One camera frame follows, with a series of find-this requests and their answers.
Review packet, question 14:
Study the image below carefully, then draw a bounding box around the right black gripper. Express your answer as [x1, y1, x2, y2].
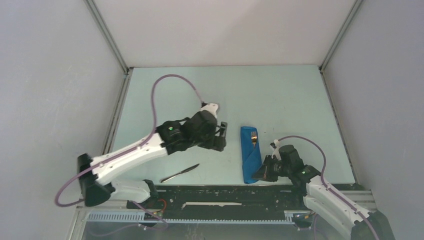
[251, 155, 291, 183]

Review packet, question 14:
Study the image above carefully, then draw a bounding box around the blue cloth napkin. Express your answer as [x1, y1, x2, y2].
[240, 126, 262, 184]

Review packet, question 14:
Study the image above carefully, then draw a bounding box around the fork with black handle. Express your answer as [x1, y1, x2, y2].
[251, 130, 258, 149]

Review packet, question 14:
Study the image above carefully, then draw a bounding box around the knife with black handle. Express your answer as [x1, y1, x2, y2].
[159, 163, 200, 184]

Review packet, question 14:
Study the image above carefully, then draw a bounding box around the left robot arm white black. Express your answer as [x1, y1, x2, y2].
[77, 110, 228, 208]

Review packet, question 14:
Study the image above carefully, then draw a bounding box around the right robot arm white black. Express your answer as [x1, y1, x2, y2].
[252, 145, 395, 240]

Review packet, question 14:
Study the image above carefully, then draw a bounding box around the small circuit board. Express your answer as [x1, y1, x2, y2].
[143, 212, 163, 221]

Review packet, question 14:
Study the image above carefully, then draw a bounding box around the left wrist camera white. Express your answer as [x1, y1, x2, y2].
[200, 102, 220, 119]

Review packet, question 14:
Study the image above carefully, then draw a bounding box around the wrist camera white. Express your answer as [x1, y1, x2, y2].
[270, 139, 282, 161]
[200, 102, 220, 119]

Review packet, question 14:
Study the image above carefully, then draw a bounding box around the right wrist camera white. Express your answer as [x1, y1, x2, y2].
[270, 139, 282, 161]

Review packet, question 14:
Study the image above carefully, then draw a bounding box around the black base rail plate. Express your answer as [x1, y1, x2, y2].
[140, 185, 309, 222]

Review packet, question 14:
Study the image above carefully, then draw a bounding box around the aluminium frame rail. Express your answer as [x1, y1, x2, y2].
[77, 185, 377, 224]

